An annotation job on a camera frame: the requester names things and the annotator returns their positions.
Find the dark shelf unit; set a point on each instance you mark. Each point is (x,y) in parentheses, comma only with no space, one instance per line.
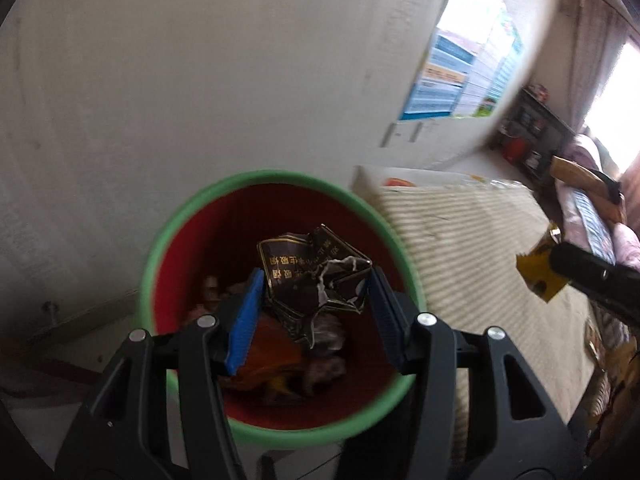
(537,130)

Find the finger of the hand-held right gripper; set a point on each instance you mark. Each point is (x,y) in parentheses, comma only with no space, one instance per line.
(595,280)

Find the pink floral quilt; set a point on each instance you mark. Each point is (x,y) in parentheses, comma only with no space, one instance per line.
(627,242)

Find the green bin with red inside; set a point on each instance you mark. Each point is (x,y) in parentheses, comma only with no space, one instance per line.
(210,230)

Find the green bordered wall poster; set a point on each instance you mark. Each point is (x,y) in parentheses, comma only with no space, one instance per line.
(502,85)

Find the black cloth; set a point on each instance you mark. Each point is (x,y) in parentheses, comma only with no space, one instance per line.
(610,187)

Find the white wall socket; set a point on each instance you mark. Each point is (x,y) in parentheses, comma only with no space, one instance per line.
(416,131)

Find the orange wrapper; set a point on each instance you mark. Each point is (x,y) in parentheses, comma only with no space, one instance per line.
(275,355)

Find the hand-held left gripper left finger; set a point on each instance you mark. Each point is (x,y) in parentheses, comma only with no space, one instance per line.
(245,325)

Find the white chart wall poster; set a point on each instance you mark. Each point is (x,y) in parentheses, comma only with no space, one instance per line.
(482,70)

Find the bright window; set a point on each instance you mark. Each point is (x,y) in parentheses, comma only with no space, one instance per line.
(617,105)

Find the red box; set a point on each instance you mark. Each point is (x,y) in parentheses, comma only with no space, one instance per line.
(515,150)

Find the yellow snack box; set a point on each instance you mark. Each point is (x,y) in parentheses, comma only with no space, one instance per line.
(537,272)

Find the blue letter wall poster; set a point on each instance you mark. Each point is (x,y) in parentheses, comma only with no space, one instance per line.
(437,80)

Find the yellow checked mat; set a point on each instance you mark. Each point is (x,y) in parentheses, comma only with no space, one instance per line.
(465,230)

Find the black gold wrapper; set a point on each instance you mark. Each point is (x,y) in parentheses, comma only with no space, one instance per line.
(300,275)

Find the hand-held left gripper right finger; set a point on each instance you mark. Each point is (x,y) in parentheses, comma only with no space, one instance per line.
(387,320)

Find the grey wall plate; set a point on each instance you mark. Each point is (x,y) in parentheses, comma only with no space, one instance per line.
(387,135)

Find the brown cushion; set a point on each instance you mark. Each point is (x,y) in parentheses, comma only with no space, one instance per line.
(575,175)

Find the folded pink quilt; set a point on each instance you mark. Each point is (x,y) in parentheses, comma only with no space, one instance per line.
(580,157)

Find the pink patterned curtain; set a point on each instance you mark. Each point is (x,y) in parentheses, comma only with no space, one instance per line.
(600,50)

